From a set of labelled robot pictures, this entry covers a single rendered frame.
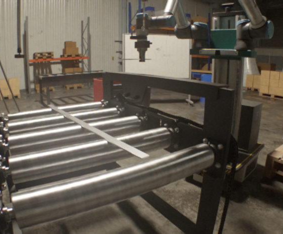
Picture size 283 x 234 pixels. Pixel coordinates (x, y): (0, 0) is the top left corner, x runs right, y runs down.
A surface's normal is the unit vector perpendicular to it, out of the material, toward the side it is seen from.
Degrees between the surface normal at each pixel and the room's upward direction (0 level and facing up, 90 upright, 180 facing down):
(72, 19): 90
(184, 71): 90
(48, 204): 59
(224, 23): 90
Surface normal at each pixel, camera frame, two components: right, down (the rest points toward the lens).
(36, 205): 0.44, -0.40
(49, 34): 0.54, 0.22
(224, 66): -0.73, 0.18
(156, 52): 0.14, 0.25
